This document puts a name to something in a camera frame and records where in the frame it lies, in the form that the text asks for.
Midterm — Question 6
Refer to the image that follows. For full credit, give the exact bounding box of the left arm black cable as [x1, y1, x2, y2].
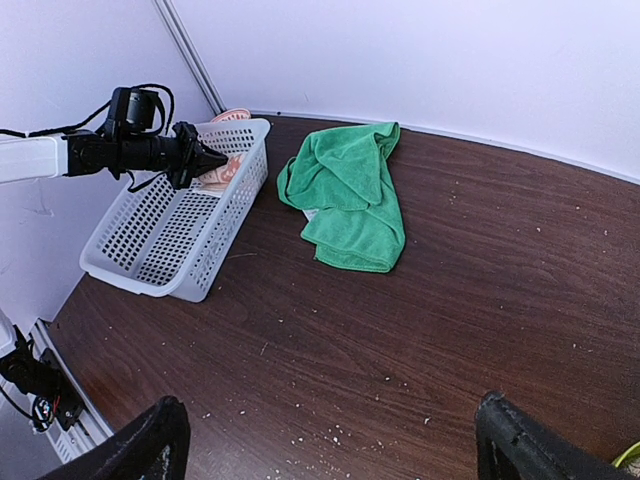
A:
[0, 83, 176, 194]

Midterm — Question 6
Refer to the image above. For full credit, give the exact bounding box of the left aluminium frame post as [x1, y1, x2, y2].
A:
[152, 0, 226, 115]

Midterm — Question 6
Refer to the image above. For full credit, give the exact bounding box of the orange bunny pattern towel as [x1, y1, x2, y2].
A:
[197, 153, 246, 198]

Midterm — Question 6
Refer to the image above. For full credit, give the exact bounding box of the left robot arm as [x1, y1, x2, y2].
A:
[1, 122, 228, 190]

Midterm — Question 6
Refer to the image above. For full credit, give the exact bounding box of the green bowl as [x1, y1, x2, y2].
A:
[612, 441, 640, 476]

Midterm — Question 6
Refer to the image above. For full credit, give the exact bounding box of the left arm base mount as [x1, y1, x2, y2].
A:
[1, 325, 85, 433]

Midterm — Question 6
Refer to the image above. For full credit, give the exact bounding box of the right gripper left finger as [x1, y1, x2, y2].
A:
[43, 396, 190, 479]

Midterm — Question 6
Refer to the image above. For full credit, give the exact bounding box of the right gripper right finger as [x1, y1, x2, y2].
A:
[475, 391, 633, 480]

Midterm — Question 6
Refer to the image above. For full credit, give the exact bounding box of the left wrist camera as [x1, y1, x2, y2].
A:
[103, 87, 165, 140]

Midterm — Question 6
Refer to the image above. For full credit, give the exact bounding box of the white perforated plastic basket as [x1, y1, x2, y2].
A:
[79, 118, 271, 303]

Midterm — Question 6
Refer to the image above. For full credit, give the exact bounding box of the green microfiber towel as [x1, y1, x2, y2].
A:
[276, 122, 406, 273]

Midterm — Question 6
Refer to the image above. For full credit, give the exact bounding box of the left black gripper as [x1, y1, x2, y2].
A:
[167, 122, 228, 189]

